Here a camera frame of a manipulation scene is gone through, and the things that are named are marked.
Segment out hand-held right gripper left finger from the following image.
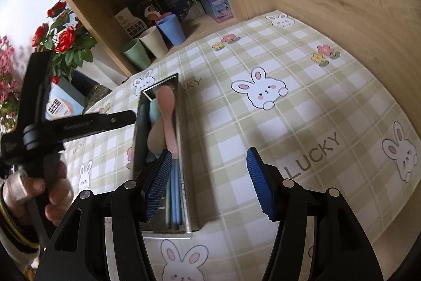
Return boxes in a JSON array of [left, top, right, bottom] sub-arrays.
[[34, 149, 174, 281]]

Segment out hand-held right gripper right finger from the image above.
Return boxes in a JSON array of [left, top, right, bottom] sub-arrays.
[[247, 147, 385, 281]]

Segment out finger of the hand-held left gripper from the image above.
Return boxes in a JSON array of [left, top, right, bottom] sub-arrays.
[[20, 51, 54, 130], [62, 110, 137, 143]]

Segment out blue chopstick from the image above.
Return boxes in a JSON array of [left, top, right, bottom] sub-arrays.
[[169, 159, 178, 230], [176, 157, 185, 230]]

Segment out metal utensil tray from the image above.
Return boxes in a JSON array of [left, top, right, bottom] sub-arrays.
[[132, 73, 202, 239]]

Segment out green spoon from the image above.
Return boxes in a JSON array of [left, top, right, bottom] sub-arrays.
[[149, 100, 162, 124]]

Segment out beige spoon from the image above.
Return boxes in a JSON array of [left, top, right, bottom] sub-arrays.
[[147, 121, 168, 153]]

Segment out pink spoon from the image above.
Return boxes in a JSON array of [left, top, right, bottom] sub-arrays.
[[156, 86, 181, 158]]

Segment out person's left forearm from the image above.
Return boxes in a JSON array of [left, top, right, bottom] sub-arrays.
[[0, 182, 43, 272]]

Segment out person's left hand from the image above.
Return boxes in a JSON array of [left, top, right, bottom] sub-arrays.
[[3, 162, 74, 225]]

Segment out dark gold patterned box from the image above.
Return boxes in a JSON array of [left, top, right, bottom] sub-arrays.
[[84, 83, 112, 114]]

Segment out pink blossom flower arrangement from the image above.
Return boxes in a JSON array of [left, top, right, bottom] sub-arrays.
[[0, 35, 23, 133]]

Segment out light blue carton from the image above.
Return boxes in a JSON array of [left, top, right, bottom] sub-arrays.
[[46, 83, 85, 121]]

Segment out red rose bouquet white vase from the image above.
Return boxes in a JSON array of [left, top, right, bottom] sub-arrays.
[[32, 1, 127, 94]]

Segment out checked bunny print tablecloth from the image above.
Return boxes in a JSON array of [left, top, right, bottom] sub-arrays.
[[59, 9, 421, 281]]

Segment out green cup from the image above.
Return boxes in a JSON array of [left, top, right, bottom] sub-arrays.
[[122, 39, 151, 63]]

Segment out beige cup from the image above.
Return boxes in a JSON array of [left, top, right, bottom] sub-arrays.
[[138, 27, 169, 58]]

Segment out white box with dark print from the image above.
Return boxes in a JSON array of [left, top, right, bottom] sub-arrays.
[[114, 7, 145, 38]]

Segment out blue cup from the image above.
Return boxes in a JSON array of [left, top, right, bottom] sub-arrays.
[[156, 14, 183, 46]]

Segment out dark box with figure print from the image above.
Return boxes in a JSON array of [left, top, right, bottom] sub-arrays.
[[128, 0, 162, 27]]

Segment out purple box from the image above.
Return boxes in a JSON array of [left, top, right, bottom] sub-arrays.
[[201, 0, 235, 24]]

